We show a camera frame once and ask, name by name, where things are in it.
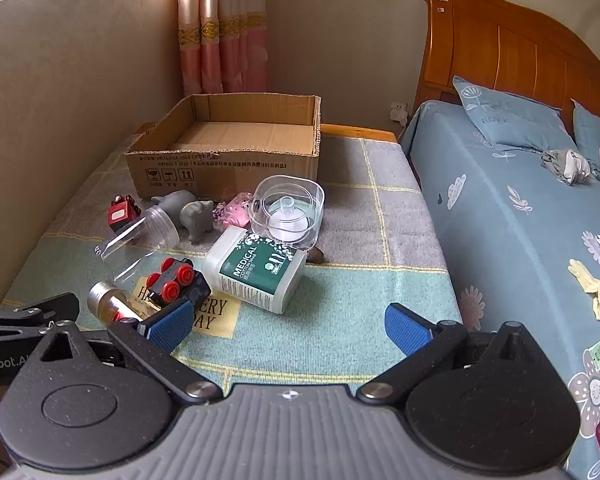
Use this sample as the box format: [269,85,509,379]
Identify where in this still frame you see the clear square plastic container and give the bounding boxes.
[249,175,326,251]

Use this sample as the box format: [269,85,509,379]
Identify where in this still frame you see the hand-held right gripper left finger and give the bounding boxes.
[39,300,222,407]

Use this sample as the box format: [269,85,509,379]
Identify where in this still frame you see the white cotton swab box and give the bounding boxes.
[202,226,307,315]

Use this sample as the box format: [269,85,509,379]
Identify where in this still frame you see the small silver-capped glass bottle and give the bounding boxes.
[87,280,147,327]

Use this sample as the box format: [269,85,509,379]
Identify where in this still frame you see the blue floral bedsheet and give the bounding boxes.
[400,100,600,480]

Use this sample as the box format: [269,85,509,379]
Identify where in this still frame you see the grey elephant toy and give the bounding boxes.
[151,189,197,228]
[179,200,216,245]

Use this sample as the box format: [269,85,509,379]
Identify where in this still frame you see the blue floral pillow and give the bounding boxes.
[452,75,577,157]
[571,99,600,173]

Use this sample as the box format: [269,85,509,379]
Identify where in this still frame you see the cream rubber glove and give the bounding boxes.
[567,258,600,322]

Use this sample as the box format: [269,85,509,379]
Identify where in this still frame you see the grey green checked blanket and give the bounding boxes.
[0,135,464,397]

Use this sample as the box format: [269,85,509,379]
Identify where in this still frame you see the wooden headboard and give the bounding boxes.
[412,0,600,127]

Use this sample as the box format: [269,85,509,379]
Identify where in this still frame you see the black toy train red wheels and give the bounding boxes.
[145,257,213,319]

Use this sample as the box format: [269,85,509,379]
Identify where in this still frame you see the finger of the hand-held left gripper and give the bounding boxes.
[0,292,81,340]

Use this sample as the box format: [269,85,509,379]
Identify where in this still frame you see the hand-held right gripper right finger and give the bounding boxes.
[356,302,547,406]

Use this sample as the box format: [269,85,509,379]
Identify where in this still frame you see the red toy truck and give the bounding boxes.
[108,195,142,232]

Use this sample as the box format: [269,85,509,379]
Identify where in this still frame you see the grey crumpled cloth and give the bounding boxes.
[540,147,600,186]

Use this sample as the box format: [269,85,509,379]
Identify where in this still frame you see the clear plastic jar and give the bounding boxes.
[95,205,181,281]

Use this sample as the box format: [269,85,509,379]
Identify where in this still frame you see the cardboard box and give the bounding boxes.
[125,93,324,202]

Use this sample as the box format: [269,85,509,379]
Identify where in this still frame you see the wooden bed frame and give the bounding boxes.
[322,124,399,144]

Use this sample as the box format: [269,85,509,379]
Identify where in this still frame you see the pink patterned curtain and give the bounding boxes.
[176,0,269,96]

